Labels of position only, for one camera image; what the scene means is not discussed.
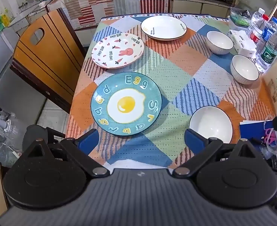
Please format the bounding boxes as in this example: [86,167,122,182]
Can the white ribbed bowl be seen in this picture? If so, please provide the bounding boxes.
[230,55,260,85]
[206,31,233,55]
[188,106,233,143]

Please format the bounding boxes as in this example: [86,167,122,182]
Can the blue fried egg plate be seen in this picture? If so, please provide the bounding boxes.
[90,72,162,136]

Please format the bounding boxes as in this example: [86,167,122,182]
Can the pink bunny plate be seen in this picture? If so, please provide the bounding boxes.
[91,33,145,69]

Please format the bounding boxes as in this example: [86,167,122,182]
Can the white sun plate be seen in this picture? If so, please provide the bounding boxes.
[141,15,187,41]

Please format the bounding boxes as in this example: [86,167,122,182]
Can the blue paper bag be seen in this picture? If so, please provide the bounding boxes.
[239,120,276,147]

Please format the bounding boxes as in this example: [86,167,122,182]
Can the patchwork tablecloth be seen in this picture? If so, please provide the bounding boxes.
[65,13,277,170]

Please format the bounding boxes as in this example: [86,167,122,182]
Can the white tissue pack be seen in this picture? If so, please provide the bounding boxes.
[228,30,256,59]

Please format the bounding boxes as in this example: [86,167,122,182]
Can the red label water bottle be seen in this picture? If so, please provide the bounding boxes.
[246,8,269,45]

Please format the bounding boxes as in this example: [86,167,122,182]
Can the orange wooden chair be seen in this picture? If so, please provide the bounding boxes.
[10,8,86,112]

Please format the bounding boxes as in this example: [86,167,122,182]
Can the blue label water bottle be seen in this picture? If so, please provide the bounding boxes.
[258,17,277,53]

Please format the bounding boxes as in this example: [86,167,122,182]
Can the plastic basket with items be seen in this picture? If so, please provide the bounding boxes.
[230,7,251,29]

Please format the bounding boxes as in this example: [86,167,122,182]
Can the striped counter cover cloth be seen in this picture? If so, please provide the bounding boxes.
[46,0,170,30]

